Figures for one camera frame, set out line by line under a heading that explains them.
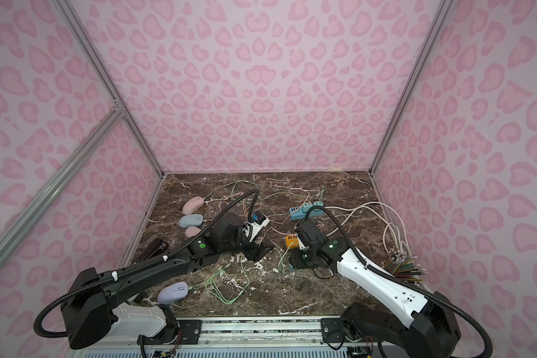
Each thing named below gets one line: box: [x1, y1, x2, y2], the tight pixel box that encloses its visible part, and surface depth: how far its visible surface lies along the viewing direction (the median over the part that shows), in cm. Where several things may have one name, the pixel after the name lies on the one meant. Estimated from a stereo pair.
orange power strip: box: [284, 234, 300, 250], surface depth 95 cm
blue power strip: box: [289, 200, 325, 221], surface depth 103 cm
